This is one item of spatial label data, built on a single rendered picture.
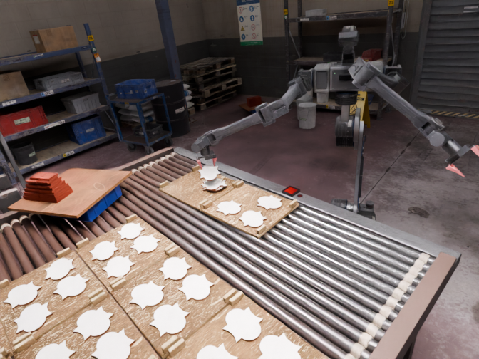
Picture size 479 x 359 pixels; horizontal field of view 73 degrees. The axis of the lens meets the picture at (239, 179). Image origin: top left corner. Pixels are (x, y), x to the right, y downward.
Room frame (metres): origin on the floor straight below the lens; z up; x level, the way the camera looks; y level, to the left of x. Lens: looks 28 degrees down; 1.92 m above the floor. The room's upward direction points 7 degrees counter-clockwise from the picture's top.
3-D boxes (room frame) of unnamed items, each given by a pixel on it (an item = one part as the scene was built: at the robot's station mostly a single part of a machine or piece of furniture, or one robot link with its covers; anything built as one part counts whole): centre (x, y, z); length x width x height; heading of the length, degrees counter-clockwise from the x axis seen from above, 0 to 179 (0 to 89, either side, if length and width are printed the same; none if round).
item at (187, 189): (1.79, 0.25, 0.93); 0.41 x 0.35 x 0.02; 44
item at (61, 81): (5.28, 2.59, 1.16); 0.60 x 0.40 x 0.15; 140
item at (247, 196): (1.49, -0.04, 0.93); 0.41 x 0.35 x 0.02; 44
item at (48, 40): (5.40, 2.49, 1.74); 0.50 x 0.38 x 0.32; 137
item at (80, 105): (5.45, 2.44, 0.76); 0.50 x 0.36 x 0.24; 143
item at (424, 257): (1.69, -0.12, 0.90); 1.95 x 0.05 x 0.05; 41
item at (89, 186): (1.76, 1.01, 1.03); 0.50 x 0.50 x 0.02; 69
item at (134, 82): (4.98, 1.37, 0.96); 0.50 x 0.38 x 0.21; 62
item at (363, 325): (1.40, 0.22, 0.90); 1.95 x 0.05 x 0.05; 41
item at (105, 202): (1.73, 0.95, 0.97); 0.31 x 0.31 x 0.10; 69
